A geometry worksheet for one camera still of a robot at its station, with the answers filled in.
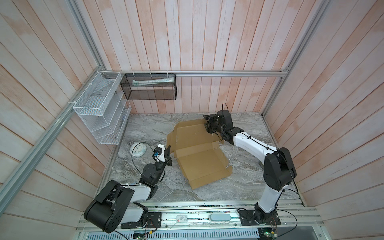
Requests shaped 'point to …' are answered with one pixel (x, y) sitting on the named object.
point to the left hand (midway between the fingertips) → (170, 147)
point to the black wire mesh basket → (149, 86)
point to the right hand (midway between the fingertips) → (201, 117)
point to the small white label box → (181, 218)
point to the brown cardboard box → (197, 153)
